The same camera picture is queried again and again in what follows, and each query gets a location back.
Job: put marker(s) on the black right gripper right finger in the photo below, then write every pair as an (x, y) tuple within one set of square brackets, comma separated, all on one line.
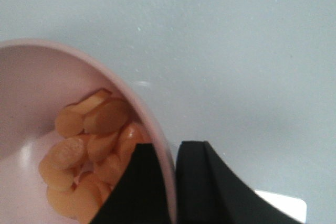
[(208, 191)]

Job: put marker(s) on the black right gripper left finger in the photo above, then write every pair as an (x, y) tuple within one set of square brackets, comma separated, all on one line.
[(140, 195)]

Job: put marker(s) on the orange ham slice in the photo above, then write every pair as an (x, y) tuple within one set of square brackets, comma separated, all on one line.
[(133, 134), (60, 165), (107, 117)]

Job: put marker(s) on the orange ham slice top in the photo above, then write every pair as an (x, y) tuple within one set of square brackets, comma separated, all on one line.
[(107, 117)]

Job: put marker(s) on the pink plastic bowl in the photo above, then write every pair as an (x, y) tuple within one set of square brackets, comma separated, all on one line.
[(38, 79)]

